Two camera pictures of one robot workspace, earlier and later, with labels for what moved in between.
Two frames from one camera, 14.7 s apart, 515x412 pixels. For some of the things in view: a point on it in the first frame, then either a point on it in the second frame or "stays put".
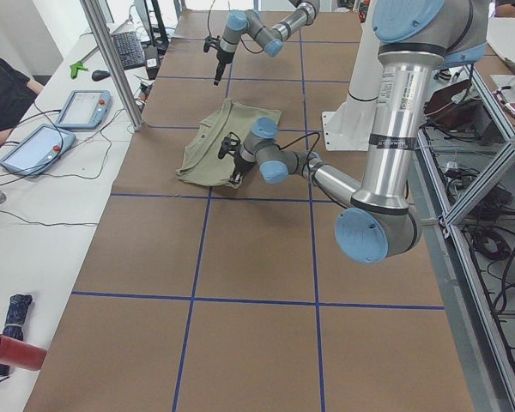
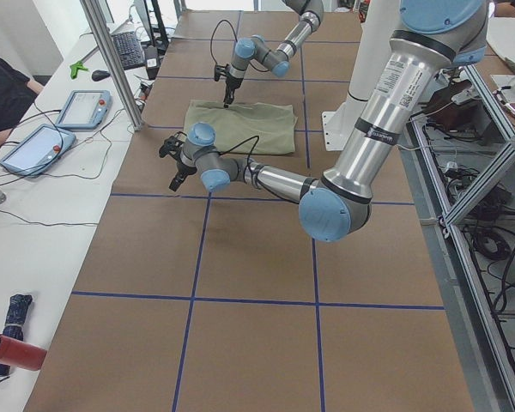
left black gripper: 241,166 → 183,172
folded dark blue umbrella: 14,324 stays put
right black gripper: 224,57 → 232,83
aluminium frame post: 122,85 stays put
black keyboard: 129,50 stays put
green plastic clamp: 74,68 stays put
